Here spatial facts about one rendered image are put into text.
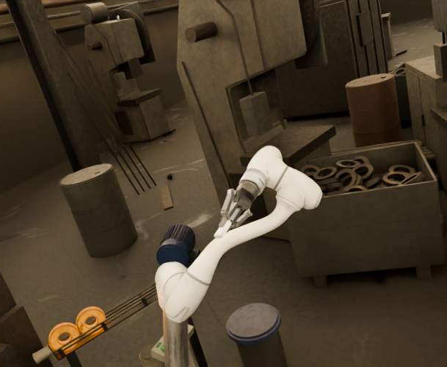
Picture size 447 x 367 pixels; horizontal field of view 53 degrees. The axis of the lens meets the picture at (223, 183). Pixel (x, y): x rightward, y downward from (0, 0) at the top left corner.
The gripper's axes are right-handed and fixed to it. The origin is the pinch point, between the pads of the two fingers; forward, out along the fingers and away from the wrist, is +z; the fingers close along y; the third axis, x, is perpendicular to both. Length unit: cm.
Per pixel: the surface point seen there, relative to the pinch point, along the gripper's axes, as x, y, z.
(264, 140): 156, 81, -213
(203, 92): 177, 13, -206
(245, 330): 74, 93, -22
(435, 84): 28, 117, -290
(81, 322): 127, 35, 19
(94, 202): 318, 45, -124
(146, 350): 106, 66, 13
